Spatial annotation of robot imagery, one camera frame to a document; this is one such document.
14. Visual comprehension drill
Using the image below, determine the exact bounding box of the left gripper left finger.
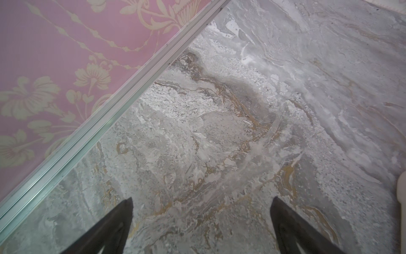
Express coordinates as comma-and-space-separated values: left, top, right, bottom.
63, 198, 133, 254

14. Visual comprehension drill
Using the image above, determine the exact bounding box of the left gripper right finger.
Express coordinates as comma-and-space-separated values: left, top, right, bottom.
270, 197, 343, 254

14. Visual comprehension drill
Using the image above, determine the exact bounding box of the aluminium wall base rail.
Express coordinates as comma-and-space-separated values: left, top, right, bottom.
1, 1, 228, 243

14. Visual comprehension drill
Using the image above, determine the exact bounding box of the white plastic bin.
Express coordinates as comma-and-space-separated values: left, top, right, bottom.
361, 0, 406, 254

